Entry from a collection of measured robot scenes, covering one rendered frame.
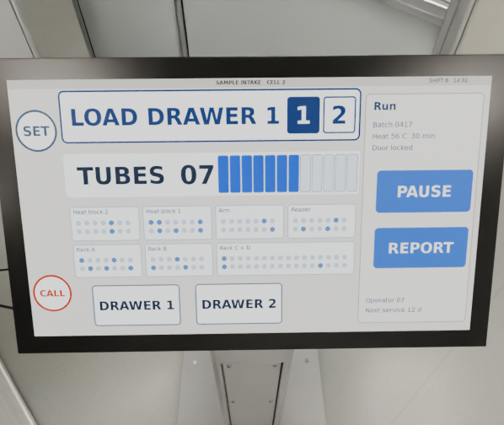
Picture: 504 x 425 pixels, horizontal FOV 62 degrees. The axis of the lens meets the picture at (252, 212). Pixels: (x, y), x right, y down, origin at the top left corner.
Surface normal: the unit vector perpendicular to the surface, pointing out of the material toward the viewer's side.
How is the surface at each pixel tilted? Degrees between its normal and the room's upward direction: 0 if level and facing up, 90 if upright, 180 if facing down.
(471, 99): 50
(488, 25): 90
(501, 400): 0
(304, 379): 5
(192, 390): 5
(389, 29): 90
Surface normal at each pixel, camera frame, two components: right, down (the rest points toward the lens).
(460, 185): 0.01, 0.18
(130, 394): 0.00, -0.64
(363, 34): -0.74, 0.52
